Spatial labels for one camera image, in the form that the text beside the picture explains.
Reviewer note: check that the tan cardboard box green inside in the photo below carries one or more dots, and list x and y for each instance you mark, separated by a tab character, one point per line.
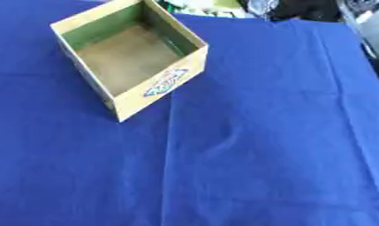
130	56

